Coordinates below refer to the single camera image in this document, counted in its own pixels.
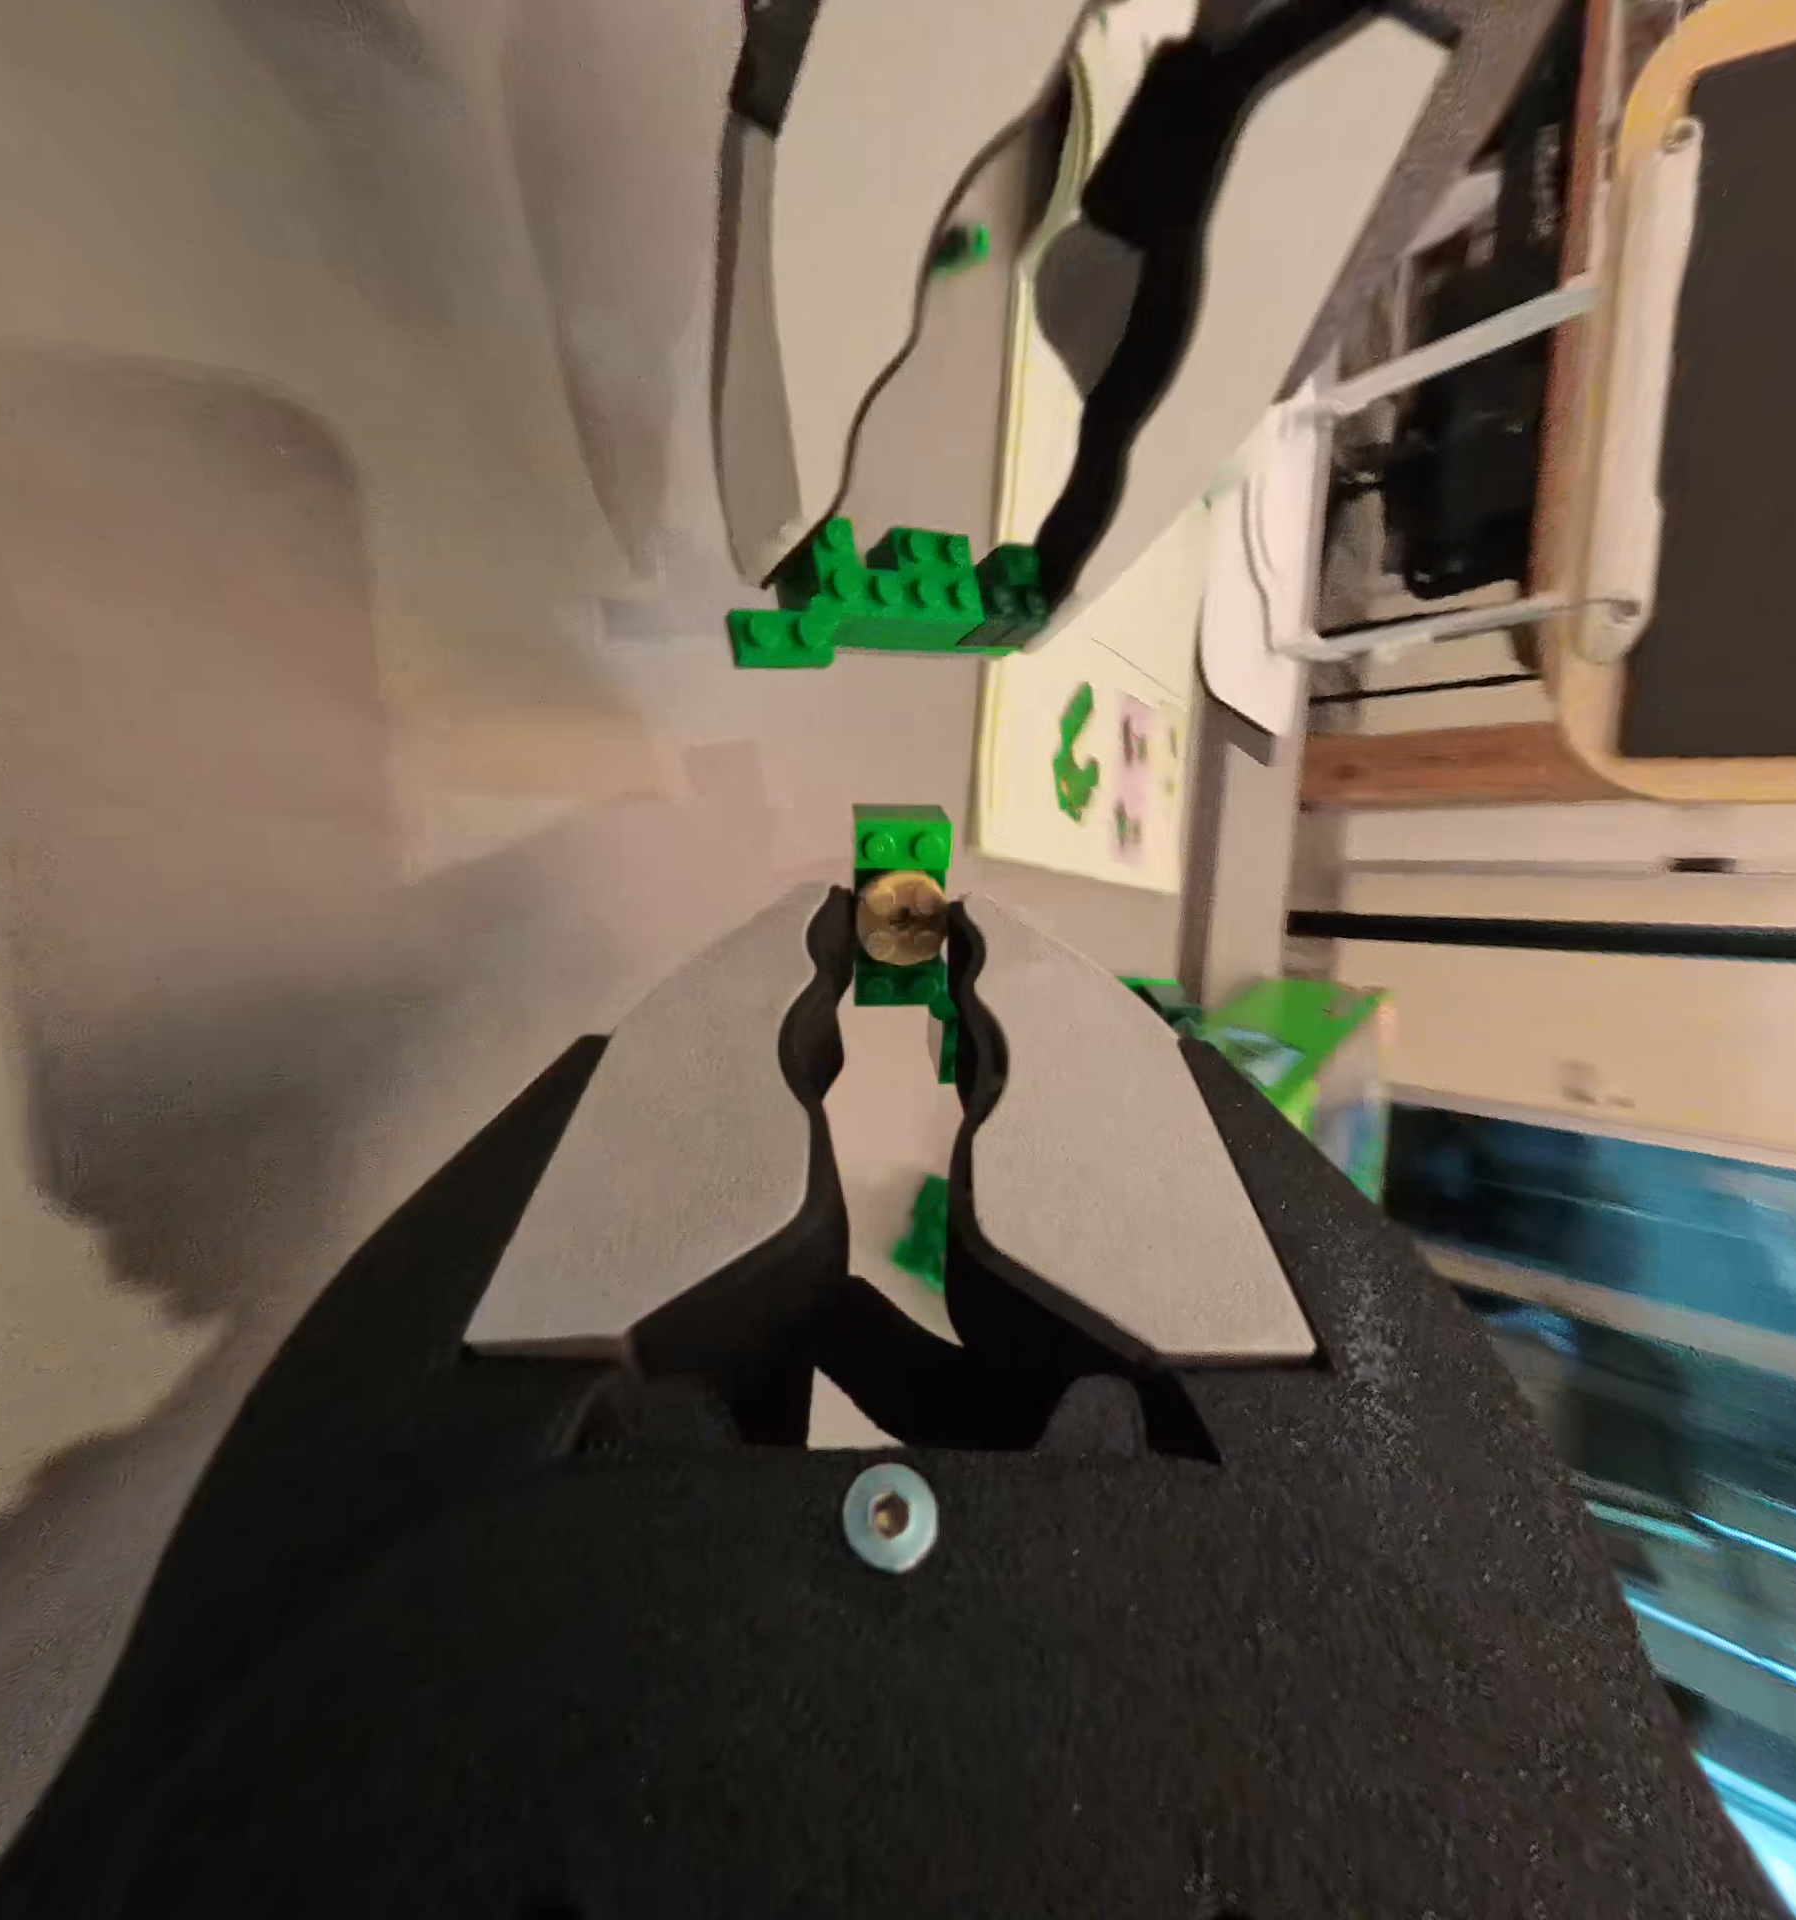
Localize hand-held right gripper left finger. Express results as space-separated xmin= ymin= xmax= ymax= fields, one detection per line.
xmin=464 ymin=879 xmax=854 ymax=1363

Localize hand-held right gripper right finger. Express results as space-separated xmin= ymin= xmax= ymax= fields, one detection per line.
xmin=946 ymin=891 xmax=1322 ymax=1369

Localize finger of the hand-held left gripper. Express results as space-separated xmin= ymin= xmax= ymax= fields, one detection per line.
xmin=707 ymin=0 xmax=1096 ymax=591
xmin=1032 ymin=0 xmax=1458 ymax=651

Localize green brick plate assembly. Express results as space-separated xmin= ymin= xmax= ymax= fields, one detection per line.
xmin=727 ymin=516 xmax=1055 ymax=672

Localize small green brick assembly tan stud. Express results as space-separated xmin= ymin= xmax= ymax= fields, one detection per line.
xmin=850 ymin=805 xmax=963 ymax=1085

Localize grey desk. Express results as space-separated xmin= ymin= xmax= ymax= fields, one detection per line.
xmin=0 ymin=0 xmax=1307 ymax=1652

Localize white metal rack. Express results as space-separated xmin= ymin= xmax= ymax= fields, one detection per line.
xmin=1259 ymin=276 xmax=1651 ymax=670

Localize small green leaf brick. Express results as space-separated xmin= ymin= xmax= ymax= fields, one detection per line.
xmin=891 ymin=1175 xmax=961 ymax=1286

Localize green cardboard box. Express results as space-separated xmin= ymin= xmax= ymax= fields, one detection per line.
xmin=1121 ymin=972 xmax=1393 ymax=1186

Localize black bag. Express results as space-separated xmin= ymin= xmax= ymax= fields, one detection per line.
xmin=1325 ymin=89 xmax=1567 ymax=602

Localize wooden framed black chair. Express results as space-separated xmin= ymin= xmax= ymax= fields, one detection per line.
xmin=1528 ymin=0 xmax=1796 ymax=806

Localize brick instruction booklet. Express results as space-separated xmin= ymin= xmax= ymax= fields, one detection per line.
xmin=973 ymin=89 xmax=1215 ymax=903

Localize glass partition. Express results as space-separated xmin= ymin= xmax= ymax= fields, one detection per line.
xmin=1385 ymin=1102 xmax=1796 ymax=1920

